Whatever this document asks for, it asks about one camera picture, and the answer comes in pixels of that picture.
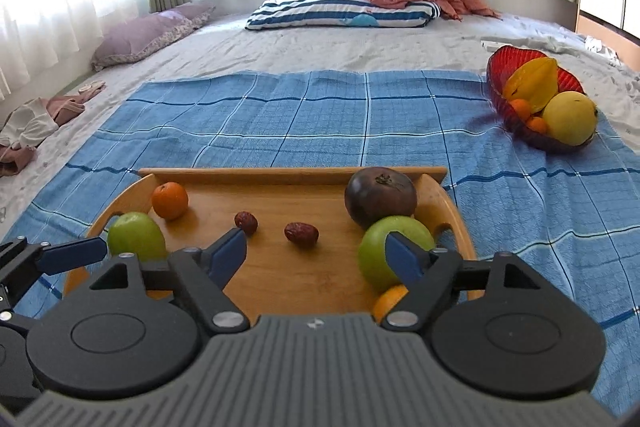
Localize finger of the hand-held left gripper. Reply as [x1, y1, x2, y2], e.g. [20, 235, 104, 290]
[0, 236, 109, 314]

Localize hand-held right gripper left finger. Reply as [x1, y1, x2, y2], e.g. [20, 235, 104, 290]
[90, 227, 251, 336]

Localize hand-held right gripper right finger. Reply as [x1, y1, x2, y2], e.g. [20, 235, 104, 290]
[381, 231, 551, 333]

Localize large green apple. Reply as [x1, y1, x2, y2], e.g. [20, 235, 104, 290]
[357, 216, 437, 294]

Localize red date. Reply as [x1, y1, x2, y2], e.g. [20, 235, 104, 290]
[234, 211, 259, 236]
[284, 222, 319, 249]

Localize orange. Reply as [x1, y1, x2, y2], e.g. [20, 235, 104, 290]
[371, 284, 410, 324]

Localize small green apple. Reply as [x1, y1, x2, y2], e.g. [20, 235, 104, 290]
[106, 212, 167, 263]

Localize wooden tray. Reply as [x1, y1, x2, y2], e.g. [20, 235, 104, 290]
[64, 166, 486, 325]

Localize dark purple round fruit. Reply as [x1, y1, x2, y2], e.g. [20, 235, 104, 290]
[344, 167, 418, 231]

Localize white cloth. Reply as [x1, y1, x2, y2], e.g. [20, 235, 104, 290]
[0, 99, 59, 151]

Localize pink cloth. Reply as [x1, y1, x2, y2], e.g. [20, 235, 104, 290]
[46, 93, 87, 128]

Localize blue checked blanket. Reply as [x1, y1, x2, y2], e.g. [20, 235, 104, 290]
[0, 69, 640, 403]

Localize grey bed sheet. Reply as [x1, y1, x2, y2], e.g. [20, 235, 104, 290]
[0, 0, 640, 228]

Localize red glass bowl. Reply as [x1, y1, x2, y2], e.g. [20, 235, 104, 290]
[486, 45, 596, 154]

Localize yellow mango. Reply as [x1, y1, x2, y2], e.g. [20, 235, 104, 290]
[541, 91, 599, 146]

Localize yellow star fruit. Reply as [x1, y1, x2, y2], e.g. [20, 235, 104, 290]
[502, 57, 559, 115]

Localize purple pillow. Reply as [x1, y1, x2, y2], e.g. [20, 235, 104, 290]
[91, 4, 217, 72]

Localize white cloth strip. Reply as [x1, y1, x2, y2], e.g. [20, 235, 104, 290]
[480, 34, 622, 64]

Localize blue white striped pillow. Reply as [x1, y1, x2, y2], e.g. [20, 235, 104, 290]
[245, 0, 442, 31]

